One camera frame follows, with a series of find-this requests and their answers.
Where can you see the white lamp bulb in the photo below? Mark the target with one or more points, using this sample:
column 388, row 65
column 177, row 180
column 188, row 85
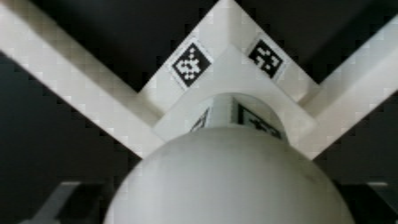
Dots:
column 228, row 177

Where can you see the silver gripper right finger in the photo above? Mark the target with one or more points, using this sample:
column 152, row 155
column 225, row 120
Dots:
column 372, row 202

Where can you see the white U-shaped border frame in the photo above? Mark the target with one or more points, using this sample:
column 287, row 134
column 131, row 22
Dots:
column 74, row 74

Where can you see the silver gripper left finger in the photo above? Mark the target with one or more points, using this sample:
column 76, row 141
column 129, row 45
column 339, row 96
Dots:
column 76, row 205

